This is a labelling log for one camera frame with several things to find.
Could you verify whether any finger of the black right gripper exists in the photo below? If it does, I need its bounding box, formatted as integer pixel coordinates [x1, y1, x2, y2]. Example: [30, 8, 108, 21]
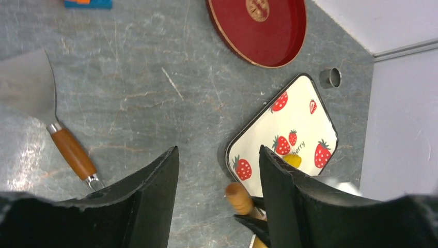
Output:
[233, 196, 271, 246]

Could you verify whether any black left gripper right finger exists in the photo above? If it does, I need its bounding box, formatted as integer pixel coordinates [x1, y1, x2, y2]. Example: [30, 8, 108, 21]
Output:
[259, 146, 437, 247]

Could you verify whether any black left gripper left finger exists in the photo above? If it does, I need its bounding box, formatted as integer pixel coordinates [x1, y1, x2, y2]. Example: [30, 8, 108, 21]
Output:
[1, 146, 179, 247]

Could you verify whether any wooden dough roller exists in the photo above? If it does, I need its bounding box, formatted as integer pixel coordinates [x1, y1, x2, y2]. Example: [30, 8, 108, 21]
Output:
[225, 182, 269, 248]

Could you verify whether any yellow dough ball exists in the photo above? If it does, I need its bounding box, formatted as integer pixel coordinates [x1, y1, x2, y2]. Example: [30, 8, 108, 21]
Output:
[283, 154, 302, 168]

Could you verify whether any white strawberry tray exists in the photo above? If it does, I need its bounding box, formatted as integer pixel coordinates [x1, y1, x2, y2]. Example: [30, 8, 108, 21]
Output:
[225, 73, 338, 197]

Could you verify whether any red round plate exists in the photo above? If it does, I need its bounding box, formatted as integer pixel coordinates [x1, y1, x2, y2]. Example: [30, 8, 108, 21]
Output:
[206, 0, 307, 68]

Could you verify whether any blue toy block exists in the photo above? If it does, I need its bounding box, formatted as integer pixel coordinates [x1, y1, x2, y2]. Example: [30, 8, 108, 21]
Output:
[64, 0, 113, 9]

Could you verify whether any small metal ring cutter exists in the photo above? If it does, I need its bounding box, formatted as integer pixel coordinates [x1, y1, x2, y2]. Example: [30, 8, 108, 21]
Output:
[319, 68, 342, 89]

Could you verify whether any metal scraper wooden handle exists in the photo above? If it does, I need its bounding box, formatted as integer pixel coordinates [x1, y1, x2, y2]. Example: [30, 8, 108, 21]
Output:
[1, 49, 105, 191]

